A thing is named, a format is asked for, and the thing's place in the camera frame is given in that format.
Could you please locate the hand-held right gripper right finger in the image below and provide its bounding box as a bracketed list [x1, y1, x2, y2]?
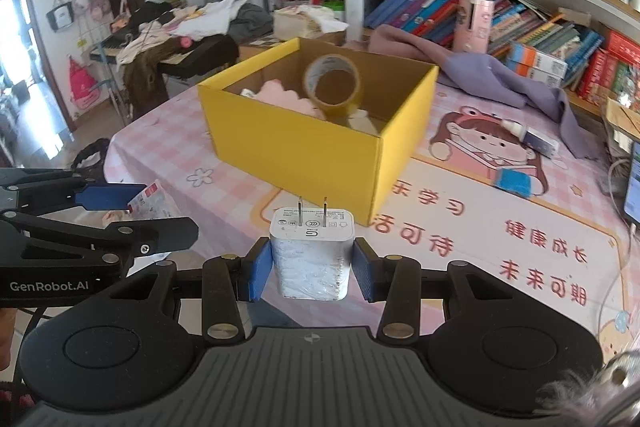
[352, 238, 522, 342]

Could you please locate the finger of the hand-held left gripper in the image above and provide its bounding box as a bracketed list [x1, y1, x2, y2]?
[0, 168, 148, 212]
[0, 212, 200, 278]

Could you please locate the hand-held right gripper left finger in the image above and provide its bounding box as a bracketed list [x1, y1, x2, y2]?
[99, 236, 275, 343]

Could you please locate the white and red snack packet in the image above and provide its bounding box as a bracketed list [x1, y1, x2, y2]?
[102, 179, 183, 223]

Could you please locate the white charger plug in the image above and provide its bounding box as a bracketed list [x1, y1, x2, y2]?
[270, 196, 356, 301]

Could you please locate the yellow cardboard box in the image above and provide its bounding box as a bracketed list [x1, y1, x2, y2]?
[197, 37, 440, 228]

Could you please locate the brown tape roll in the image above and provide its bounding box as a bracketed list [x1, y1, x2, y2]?
[302, 53, 362, 120]

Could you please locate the pink plush toy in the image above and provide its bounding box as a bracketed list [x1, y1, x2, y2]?
[255, 79, 326, 120]

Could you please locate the black knitted item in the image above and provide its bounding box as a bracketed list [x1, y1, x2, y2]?
[72, 138, 113, 172]

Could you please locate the pink hanging bag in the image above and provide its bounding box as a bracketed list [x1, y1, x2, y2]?
[68, 57, 101, 110]

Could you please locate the brown garment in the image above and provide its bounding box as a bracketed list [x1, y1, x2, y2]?
[120, 39, 186, 108]

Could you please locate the small blue item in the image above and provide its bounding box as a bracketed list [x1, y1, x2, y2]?
[495, 167, 533, 198]

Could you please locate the grey hanging bag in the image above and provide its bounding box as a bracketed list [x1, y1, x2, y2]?
[46, 0, 75, 32]

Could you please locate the pink hanging backpack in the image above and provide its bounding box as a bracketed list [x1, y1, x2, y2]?
[72, 0, 108, 25]

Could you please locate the white garment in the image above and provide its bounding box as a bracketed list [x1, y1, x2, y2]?
[167, 0, 249, 40]

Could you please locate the wooden chessboard box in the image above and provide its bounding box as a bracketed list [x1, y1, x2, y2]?
[239, 36, 288, 60]

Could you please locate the small white bottle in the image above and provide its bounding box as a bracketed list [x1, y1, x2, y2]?
[502, 117, 560, 158]

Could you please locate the grey garment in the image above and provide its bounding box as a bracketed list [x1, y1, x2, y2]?
[227, 3, 275, 44]

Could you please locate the pink and purple cloth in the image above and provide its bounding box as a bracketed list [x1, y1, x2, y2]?
[367, 24, 596, 158]

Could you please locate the grey fuzzy cloth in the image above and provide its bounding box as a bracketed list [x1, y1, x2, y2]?
[537, 349, 640, 427]

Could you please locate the orange and white carton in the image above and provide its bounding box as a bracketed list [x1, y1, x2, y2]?
[507, 42, 568, 75]
[505, 59, 563, 88]

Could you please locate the pink cartoon humidifier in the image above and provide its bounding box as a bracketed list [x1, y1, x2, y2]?
[452, 0, 496, 54]

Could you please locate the row of blue purple books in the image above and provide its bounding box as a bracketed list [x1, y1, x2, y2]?
[364, 0, 606, 75]

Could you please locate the phone with lit screen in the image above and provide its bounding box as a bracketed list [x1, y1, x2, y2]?
[622, 139, 640, 228]

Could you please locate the red boxed book set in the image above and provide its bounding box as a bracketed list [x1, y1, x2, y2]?
[577, 29, 640, 108]

